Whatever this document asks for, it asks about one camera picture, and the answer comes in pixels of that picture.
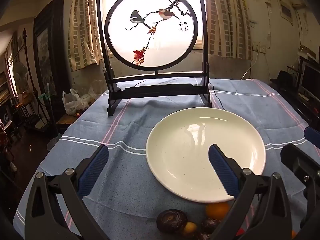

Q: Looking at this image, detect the black hat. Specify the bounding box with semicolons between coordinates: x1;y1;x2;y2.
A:
270;70;297;85

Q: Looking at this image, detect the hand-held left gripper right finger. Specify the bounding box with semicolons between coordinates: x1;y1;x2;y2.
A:
208;144;297;240

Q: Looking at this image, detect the white wall vent box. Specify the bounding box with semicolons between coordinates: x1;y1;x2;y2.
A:
278;0;295;26

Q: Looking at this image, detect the round bird painting table screen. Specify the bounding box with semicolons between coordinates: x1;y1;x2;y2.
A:
96;0;212;117

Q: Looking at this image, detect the standing fan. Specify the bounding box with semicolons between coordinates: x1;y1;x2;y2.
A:
12;62;29;94

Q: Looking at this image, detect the clear plastic bag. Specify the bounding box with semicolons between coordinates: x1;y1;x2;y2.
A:
88;86;103;103

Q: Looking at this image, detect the white cable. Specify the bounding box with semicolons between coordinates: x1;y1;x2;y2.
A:
240;51;260;80

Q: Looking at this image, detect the smooth yellow-orange citrus fruit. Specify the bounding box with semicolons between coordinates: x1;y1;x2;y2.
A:
205;202;230;224

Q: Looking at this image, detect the computer monitor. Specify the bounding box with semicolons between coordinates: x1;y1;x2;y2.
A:
299;57;320;101

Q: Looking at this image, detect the dark framed painting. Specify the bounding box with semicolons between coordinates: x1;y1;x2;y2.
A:
33;0;72;100

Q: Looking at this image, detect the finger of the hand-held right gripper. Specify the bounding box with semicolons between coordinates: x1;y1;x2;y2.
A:
304;127;320;146
280;143;320;230

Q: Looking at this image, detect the black cable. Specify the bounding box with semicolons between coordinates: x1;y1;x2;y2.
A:
209;82;227;111

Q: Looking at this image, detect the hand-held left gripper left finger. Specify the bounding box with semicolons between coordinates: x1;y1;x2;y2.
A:
25;144;110;240

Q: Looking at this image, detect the blue striped tablecloth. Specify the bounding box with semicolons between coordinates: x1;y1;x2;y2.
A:
12;77;320;240

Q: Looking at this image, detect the white plastic bag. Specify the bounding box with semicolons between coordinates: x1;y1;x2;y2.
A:
62;89;89;115

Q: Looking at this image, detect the white round plate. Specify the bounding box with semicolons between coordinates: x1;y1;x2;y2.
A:
146;107;266;203

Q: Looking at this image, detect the small yellow kumquat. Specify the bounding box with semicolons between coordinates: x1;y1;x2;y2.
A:
181;222;197;237

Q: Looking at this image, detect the striped checked curtain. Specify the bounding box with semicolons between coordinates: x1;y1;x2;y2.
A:
204;0;253;60
68;0;107;72

